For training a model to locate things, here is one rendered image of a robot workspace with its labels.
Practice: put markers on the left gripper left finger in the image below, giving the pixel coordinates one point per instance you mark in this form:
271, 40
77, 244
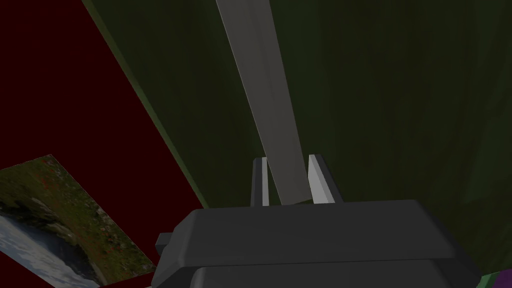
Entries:
260, 184

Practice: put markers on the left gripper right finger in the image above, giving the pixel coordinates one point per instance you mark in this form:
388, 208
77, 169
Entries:
321, 184

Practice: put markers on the landscape picture on wall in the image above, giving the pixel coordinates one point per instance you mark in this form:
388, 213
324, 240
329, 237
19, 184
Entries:
60, 228

